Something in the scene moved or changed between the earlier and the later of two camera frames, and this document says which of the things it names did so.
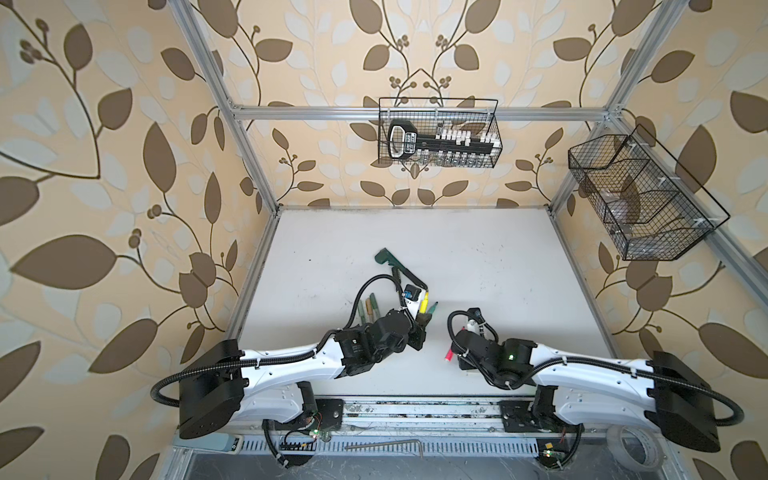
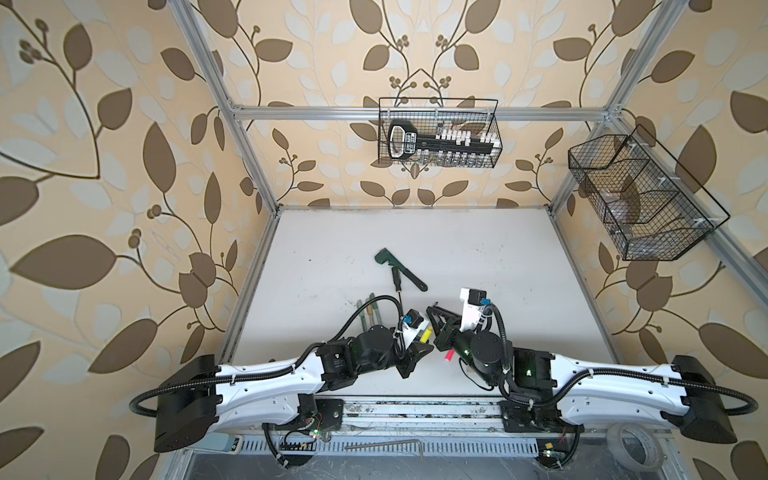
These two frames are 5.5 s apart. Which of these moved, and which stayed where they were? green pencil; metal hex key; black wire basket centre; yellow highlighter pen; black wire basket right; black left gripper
Moved: black left gripper; yellow highlighter pen
Stayed: metal hex key; black wire basket centre; black wire basket right; green pencil
